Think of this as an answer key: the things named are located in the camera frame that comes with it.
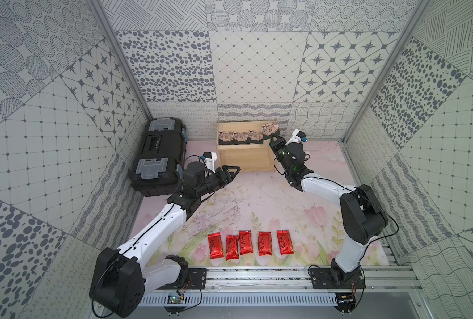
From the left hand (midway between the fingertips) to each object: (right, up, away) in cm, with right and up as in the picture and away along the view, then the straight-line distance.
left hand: (237, 167), depth 74 cm
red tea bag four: (+11, -32, +7) cm, 35 cm away
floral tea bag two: (0, +13, +18) cm, 22 cm away
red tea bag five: (+20, -32, +7) cm, 38 cm away
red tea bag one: (-9, -32, +6) cm, 34 cm away
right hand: (+14, +14, +12) cm, 23 cm away
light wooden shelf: (+4, +4, +35) cm, 36 cm away
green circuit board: (-23, -49, -3) cm, 54 cm away
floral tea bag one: (-7, +13, +18) cm, 23 cm away
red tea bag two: (-2, -33, +5) cm, 34 cm away
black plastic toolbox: (-36, -1, +12) cm, 38 cm away
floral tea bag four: (+15, +17, +13) cm, 26 cm away
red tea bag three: (+3, -32, +7) cm, 33 cm away
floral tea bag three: (+8, +14, +19) cm, 25 cm away
